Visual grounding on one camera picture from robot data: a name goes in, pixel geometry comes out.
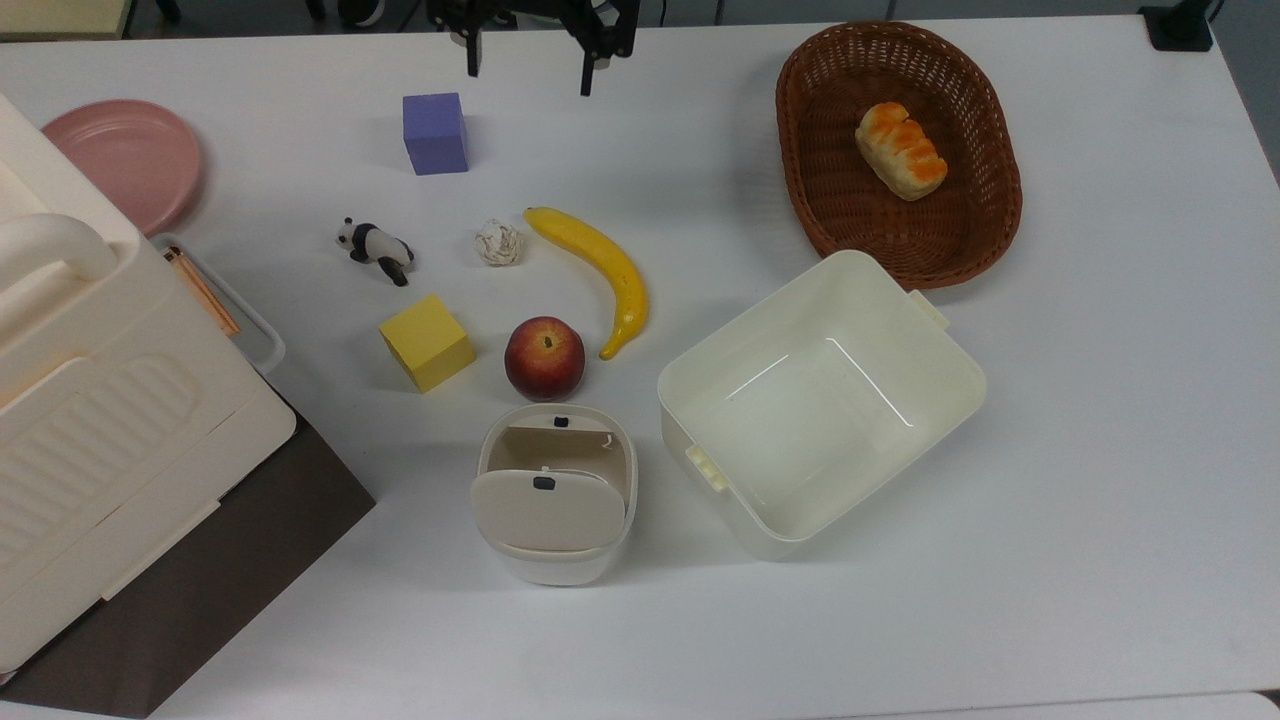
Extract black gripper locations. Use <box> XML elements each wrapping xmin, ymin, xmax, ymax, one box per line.
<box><xmin>427</xmin><ymin>0</ymin><xmax>641</xmax><ymax>98</ymax></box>

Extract beige trash can with lid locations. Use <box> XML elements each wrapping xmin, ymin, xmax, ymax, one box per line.
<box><xmin>470</xmin><ymin>402</ymin><xmax>639</xmax><ymax>587</ymax></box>

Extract purple foam cube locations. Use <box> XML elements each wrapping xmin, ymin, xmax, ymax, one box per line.
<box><xmin>402</xmin><ymin>92</ymin><xmax>471</xmax><ymax>177</ymax></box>

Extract crumpled white paper ball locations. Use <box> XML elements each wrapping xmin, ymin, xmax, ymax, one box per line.
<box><xmin>474</xmin><ymin>219</ymin><xmax>527</xmax><ymax>268</ymax></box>

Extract yellow banana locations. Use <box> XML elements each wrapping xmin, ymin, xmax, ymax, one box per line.
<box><xmin>523</xmin><ymin>206</ymin><xmax>651</xmax><ymax>361</ymax></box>

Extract panda toy figure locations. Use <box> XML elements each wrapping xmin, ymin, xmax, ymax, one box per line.
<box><xmin>335</xmin><ymin>216</ymin><xmax>416</xmax><ymax>288</ymax></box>

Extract red apple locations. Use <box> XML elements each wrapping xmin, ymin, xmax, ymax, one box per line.
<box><xmin>503</xmin><ymin>316</ymin><xmax>587</xmax><ymax>402</ymax></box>

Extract yellow foam cube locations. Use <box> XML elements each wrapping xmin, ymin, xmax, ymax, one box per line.
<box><xmin>378</xmin><ymin>293</ymin><xmax>477</xmax><ymax>394</ymax></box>

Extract brown wicker basket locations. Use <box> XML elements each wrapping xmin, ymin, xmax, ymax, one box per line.
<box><xmin>775</xmin><ymin>21</ymin><xmax>1024</xmax><ymax>291</ymax></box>

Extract bread loaf with orange glaze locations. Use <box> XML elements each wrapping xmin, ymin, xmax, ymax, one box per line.
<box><xmin>854</xmin><ymin>101</ymin><xmax>949</xmax><ymax>202</ymax></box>

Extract pink plate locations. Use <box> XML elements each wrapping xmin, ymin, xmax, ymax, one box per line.
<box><xmin>42</xmin><ymin>99</ymin><xmax>204</xmax><ymax>237</ymax></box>

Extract cream plastic storage bin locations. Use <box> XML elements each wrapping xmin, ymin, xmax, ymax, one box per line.
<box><xmin>656</xmin><ymin>249</ymin><xmax>988</xmax><ymax>561</ymax></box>

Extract pale yellow desk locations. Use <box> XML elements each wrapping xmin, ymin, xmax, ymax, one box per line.
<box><xmin>0</xmin><ymin>0</ymin><xmax>136</xmax><ymax>42</ymax></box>

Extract brown box with cream lid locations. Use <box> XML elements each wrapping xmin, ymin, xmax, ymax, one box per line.
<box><xmin>0</xmin><ymin>232</ymin><xmax>377</xmax><ymax>719</ymax></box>

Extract cream crate with handle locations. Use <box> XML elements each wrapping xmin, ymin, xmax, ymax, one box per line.
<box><xmin>0</xmin><ymin>95</ymin><xmax>143</xmax><ymax>321</ymax></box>

